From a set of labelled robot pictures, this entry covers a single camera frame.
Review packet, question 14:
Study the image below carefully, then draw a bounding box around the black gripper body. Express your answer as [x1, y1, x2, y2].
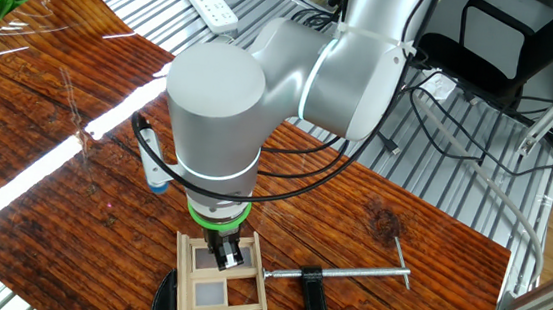
[201, 224, 244, 249]

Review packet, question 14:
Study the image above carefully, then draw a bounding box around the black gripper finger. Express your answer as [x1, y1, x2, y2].
[205, 241, 223, 267]
[215, 241, 244, 274]

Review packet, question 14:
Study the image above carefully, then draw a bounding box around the black C-clamp with steel screw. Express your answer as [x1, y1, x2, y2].
[150, 214, 416, 310]

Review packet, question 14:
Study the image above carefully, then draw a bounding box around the wood grain table mat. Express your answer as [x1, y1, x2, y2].
[0, 0, 534, 310]

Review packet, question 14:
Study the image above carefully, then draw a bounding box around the white power strip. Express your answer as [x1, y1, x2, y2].
[173, 0, 242, 36]

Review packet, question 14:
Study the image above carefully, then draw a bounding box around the white paper tag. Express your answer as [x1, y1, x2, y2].
[419, 70, 459, 102]

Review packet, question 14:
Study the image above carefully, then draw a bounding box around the black office chair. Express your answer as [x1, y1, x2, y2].
[412, 0, 553, 103]

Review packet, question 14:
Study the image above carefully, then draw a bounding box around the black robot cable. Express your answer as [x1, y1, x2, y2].
[124, 0, 445, 220]

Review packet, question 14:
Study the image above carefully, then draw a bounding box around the miniature wooden window frame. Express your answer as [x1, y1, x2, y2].
[170, 224, 276, 310]

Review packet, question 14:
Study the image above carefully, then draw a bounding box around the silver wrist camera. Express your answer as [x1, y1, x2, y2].
[131, 121, 179, 197]

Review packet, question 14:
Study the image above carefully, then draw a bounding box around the black USB cable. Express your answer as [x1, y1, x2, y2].
[374, 128, 404, 158]

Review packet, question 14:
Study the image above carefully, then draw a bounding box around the grey flexible hose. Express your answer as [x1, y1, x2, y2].
[395, 94, 553, 293]

